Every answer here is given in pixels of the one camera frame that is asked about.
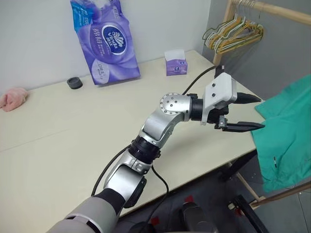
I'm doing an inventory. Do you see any wooden clothes rack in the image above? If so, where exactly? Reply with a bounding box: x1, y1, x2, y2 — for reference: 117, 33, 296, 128
212, 0, 311, 212

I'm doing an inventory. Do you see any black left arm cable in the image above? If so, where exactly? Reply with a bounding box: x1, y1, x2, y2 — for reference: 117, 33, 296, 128
91, 65, 225, 233

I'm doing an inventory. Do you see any small purple tissue pack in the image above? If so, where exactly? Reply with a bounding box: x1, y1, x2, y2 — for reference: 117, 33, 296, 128
164, 48, 189, 77

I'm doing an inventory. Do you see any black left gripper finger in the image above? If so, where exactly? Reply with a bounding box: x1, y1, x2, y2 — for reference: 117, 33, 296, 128
235, 92, 262, 105
223, 121, 266, 133

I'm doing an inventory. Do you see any dark rounded shape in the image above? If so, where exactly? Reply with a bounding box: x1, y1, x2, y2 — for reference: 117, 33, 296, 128
179, 202, 220, 233

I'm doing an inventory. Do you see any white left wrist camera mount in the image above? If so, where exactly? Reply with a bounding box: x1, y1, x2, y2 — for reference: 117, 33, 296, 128
200, 72, 238, 126

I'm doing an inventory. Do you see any black table leg frame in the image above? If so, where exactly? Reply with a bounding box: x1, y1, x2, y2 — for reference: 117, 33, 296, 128
217, 151, 266, 233

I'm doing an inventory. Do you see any bunch of clothes hangers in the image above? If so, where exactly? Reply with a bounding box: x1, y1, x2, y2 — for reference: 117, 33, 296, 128
208, 14, 265, 55

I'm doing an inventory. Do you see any large purple tissue pack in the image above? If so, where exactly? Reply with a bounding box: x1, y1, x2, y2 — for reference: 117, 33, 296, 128
69, 0, 142, 86

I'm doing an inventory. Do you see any green garment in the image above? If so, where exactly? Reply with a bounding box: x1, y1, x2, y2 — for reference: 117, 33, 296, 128
251, 74, 311, 194

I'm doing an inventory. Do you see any pink cloth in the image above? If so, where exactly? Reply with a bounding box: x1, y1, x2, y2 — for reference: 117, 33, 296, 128
0, 87, 28, 113

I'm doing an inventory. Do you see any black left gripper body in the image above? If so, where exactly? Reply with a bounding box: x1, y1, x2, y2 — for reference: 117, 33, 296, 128
208, 105, 231, 130

